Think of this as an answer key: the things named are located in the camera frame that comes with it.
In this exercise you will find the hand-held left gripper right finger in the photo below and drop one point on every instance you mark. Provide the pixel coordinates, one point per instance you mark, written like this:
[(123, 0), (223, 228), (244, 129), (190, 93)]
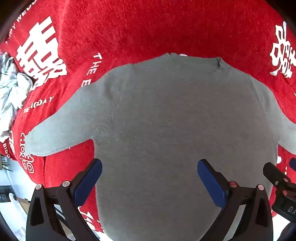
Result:
[(211, 183)]

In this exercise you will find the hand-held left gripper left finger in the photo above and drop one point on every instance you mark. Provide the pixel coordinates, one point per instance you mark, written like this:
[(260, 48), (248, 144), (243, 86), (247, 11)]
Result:
[(89, 183)]

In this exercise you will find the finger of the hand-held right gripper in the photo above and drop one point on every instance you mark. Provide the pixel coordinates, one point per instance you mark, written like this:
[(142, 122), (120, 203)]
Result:
[(293, 164), (275, 175)]

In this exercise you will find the grey sweater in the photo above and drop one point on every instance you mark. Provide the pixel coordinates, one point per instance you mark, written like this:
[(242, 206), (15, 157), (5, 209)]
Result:
[(173, 115)]

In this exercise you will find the crumpled white grey cloth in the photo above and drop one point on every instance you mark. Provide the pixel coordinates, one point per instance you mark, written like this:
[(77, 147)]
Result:
[(11, 92)]

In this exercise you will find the red printed blanket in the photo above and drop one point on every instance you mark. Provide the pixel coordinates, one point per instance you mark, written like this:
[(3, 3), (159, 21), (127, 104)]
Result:
[(138, 27)]

